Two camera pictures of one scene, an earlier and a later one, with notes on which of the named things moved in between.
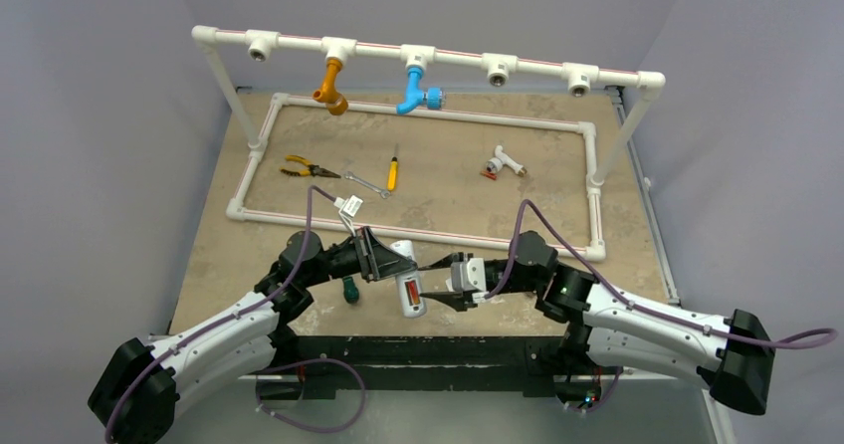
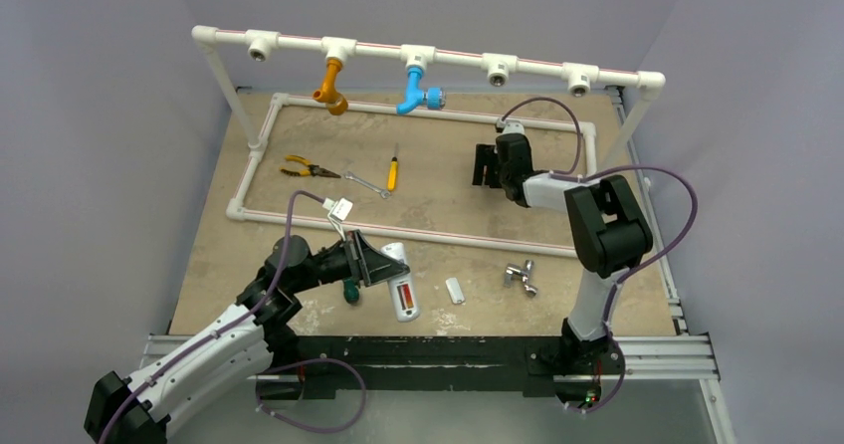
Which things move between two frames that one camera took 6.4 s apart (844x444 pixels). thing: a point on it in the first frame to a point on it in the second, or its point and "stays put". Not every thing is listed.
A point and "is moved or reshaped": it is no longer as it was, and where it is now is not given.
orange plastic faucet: x=336 y=103 stays put
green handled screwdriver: x=350 y=292 stays put
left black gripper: x=380 y=262 stays put
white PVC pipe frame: x=499 y=70 stays put
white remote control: x=418 y=309 is moved or reshaped
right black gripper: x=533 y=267 to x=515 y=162
